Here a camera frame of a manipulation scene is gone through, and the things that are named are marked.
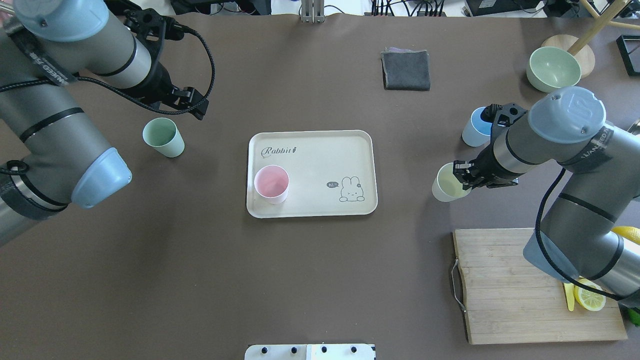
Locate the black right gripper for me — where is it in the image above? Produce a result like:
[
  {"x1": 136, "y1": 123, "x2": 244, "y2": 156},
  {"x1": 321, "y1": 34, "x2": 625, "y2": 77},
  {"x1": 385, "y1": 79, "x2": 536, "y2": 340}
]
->
[{"x1": 453, "y1": 147, "x2": 518, "y2": 190}]

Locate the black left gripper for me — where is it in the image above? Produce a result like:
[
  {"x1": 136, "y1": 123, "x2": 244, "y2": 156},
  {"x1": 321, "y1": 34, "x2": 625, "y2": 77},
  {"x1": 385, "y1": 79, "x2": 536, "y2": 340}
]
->
[{"x1": 142, "y1": 63, "x2": 210, "y2": 121}]

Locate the cream yellow cup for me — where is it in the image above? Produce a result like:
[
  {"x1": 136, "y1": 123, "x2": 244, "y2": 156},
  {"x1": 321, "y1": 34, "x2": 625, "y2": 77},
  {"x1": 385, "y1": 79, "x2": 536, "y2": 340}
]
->
[{"x1": 431, "y1": 162, "x2": 473, "y2": 202}]

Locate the blue cup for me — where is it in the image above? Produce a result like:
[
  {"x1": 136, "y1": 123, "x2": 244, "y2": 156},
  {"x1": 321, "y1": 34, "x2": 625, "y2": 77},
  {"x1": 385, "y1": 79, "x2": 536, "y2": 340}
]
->
[{"x1": 461, "y1": 106, "x2": 492, "y2": 147}]

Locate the green cup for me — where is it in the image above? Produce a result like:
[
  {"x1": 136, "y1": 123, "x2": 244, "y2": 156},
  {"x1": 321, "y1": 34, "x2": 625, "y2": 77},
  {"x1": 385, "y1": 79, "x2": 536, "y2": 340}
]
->
[{"x1": 142, "y1": 117, "x2": 185, "y2": 158}]

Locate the pink cup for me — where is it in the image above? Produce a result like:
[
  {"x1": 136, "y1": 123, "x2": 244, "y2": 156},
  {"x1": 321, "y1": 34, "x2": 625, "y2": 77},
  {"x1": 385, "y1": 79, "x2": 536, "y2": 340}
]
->
[{"x1": 253, "y1": 165, "x2": 290, "y2": 205}]

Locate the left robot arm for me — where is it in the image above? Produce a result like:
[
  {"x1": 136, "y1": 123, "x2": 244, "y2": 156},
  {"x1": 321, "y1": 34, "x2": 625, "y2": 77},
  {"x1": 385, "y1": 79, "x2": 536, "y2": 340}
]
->
[{"x1": 0, "y1": 0, "x2": 208, "y2": 245}]

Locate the beige rabbit tray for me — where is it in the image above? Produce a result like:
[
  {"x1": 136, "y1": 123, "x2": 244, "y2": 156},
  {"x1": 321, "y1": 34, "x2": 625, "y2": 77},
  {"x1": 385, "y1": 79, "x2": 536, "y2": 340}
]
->
[{"x1": 246, "y1": 129, "x2": 378, "y2": 219}]

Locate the grey folded cloth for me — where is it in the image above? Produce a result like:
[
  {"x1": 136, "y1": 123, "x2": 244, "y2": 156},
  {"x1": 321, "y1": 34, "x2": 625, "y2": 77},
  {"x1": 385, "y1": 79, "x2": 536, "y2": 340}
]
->
[{"x1": 381, "y1": 47, "x2": 431, "y2": 91}]

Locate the bamboo cutting board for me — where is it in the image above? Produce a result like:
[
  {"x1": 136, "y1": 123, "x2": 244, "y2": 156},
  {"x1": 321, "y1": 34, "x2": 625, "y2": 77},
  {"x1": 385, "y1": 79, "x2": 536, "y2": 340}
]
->
[{"x1": 452, "y1": 228, "x2": 627, "y2": 346}]

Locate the green bowl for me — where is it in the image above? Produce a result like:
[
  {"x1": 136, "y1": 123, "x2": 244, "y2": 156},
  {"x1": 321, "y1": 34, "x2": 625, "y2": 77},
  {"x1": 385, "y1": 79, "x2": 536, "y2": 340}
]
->
[{"x1": 526, "y1": 47, "x2": 582, "y2": 93}]

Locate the yellow plastic knife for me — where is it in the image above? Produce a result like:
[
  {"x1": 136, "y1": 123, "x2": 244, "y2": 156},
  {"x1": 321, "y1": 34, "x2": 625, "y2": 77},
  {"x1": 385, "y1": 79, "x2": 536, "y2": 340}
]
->
[{"x1": 562, "y1": 282, "x2": 576, "y2": 312}]

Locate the wooden stand base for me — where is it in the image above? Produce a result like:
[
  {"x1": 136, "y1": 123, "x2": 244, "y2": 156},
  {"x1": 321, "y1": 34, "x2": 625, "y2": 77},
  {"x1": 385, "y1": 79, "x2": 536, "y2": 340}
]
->
[{"x1": 541, "y1": 34, "x2": 595, "y2": 79}]

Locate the metal scoop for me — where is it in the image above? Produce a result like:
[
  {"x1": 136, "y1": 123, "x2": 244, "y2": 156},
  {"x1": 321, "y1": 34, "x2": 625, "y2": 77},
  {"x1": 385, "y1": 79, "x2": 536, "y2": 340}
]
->
[{"x1": 627, "y1": 119, "x2": 640, "y2": 136}]

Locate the whole yellow lemon upper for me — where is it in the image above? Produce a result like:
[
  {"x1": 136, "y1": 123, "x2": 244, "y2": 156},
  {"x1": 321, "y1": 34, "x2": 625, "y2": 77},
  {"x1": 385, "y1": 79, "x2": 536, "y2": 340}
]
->
[{"x1": 611, "y1": 226, "x2": 640, "y2": 245}]

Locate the lemon half lower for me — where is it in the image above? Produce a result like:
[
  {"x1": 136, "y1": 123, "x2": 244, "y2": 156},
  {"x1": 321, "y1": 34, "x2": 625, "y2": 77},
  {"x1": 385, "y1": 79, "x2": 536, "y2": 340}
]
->
[{"x1": 573, "y1": 278, "x2": 607, "y2": 312}]

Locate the green lime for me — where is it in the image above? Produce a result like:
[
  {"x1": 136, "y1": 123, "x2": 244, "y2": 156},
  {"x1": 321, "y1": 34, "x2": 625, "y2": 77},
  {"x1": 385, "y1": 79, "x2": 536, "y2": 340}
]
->
[{"x1": 627, "y1": 309, "x2": 640, "y2": 327}]

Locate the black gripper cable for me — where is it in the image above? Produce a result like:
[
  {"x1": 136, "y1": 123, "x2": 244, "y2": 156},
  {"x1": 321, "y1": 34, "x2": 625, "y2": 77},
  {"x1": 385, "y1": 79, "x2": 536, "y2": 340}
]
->
[{"x1": 0, "y1": 25, "x2": 216, "y2": 112}]

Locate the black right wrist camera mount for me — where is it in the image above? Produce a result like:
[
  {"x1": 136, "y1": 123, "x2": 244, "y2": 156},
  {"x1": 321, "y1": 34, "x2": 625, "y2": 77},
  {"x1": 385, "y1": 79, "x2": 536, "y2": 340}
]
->
[{"x1": 480, "y1": 103, "x2": 529, "y2": 144}]

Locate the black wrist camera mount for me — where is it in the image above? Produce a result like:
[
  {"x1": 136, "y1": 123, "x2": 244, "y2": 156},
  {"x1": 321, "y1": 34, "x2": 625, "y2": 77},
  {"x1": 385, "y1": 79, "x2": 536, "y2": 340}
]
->
[
  {"x1": 124, "y1": 8, "x2": 185, "y2": 54},
  {"x1": 480, "y1": 103, "x2": 529, "y2": 144}
]

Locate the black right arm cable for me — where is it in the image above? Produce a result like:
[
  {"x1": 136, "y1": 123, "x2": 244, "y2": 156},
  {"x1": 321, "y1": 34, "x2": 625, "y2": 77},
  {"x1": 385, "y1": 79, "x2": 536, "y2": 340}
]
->
[{"x1": 534, "y1": 167, "x2": 636, "y2": 302}]

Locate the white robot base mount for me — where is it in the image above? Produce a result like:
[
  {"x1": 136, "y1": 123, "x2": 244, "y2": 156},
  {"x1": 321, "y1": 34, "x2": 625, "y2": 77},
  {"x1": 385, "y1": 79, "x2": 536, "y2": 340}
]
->
[{"x1": 244, "y1": 342, "x2": 377, "y2": 360}]

